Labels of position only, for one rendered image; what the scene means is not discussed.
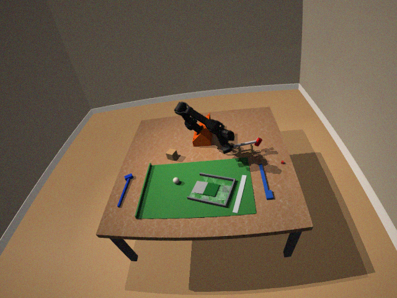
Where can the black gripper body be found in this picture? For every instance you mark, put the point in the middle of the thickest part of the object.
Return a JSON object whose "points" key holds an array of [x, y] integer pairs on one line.
{"points": [[226, 146]]}

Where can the white flat bar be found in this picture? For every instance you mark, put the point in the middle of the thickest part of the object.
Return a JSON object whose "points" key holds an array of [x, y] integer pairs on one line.
{"points": [[239, 194]]}

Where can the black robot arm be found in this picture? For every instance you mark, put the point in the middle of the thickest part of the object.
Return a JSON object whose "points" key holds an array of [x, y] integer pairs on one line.
{"points": [[191, 116]]}

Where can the green flat mat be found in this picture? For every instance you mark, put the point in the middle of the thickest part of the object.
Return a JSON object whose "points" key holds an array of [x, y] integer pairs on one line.
{"points": [[163, 199]]}

